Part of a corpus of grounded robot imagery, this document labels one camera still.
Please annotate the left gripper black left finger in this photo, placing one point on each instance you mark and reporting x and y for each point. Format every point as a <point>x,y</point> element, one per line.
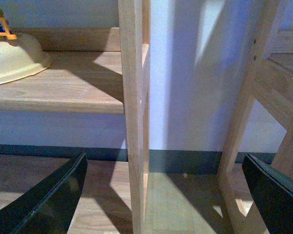
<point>48,207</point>

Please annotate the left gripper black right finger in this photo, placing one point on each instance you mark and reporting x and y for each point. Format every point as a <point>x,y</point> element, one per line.
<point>272,193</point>

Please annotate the wooden shelf unit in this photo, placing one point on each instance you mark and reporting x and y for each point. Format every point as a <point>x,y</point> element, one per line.
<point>98,71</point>

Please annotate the cream plastic bowl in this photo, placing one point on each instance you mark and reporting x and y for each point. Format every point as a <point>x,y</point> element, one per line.
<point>21,58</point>

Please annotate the wooden chair frame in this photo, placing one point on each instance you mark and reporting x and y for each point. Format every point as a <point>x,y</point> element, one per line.
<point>268,79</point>

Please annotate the orange toy frame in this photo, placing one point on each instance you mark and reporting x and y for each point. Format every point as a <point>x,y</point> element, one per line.
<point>0,26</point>

